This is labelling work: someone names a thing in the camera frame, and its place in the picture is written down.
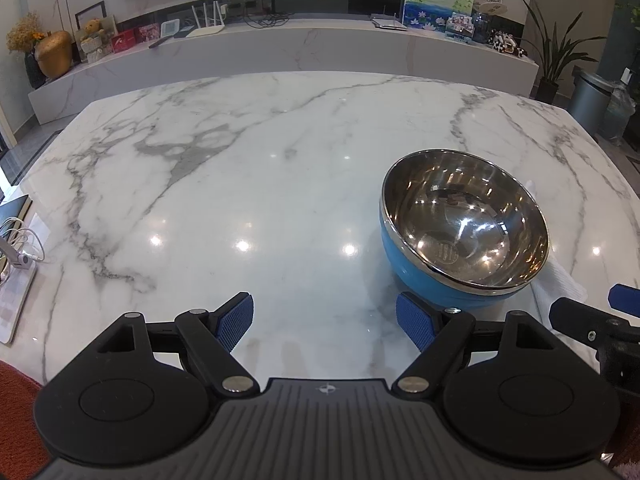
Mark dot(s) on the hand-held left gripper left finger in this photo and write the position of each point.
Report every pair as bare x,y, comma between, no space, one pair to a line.
235,322

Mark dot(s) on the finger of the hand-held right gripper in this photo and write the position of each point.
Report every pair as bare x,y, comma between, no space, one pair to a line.
625,300
575,315

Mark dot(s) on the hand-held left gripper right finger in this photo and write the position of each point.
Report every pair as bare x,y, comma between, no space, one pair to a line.
415,322

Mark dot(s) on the white cloth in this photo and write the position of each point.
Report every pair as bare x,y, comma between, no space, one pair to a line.
562,280

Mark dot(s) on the blue steel bowl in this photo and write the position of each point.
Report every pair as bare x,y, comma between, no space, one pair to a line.
450,220

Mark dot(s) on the clear plastic bag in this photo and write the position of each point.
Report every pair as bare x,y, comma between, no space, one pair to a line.
622,115

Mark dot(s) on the grey trash can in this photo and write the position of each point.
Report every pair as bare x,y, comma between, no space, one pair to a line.
587,105

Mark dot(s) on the red rug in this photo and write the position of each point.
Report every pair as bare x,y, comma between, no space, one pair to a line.
17,410

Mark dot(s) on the silver laptop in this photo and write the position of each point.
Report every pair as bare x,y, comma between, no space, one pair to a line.
12,210

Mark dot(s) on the potted green plant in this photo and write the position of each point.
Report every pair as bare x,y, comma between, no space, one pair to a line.
552,50

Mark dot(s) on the cow figurine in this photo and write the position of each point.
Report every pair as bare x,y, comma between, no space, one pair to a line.
505,42

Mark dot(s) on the black remote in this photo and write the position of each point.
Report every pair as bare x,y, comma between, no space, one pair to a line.
160,42

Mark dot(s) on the white router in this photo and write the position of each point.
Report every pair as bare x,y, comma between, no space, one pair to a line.
207,30

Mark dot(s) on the grey tablet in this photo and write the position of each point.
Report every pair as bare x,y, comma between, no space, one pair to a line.
389,24

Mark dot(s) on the small photo card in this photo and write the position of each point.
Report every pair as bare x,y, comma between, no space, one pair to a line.
459,25

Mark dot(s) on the red box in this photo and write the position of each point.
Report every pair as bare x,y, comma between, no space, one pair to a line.
125,42

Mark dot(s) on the small display device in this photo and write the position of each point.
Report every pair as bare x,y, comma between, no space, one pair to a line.
169,28

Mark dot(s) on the pink box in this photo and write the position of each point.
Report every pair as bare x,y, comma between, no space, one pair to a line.
148,33

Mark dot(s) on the blue glass jar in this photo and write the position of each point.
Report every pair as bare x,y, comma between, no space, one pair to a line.
482,27

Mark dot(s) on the teddy bear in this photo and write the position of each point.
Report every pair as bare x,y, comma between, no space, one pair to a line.
95,35

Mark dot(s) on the landscape painting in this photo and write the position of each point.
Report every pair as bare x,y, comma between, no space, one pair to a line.
437,2

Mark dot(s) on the dark vase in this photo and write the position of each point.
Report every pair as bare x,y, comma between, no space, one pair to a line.
34,70

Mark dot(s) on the gold vase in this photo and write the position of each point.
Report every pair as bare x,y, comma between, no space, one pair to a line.
54,55

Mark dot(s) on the round paper fan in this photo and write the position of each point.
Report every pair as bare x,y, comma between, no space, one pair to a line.
489,0

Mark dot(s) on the dried yellow flowers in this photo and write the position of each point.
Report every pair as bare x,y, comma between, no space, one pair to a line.
24,30

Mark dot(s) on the black picture frame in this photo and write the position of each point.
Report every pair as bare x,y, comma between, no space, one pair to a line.
95,10

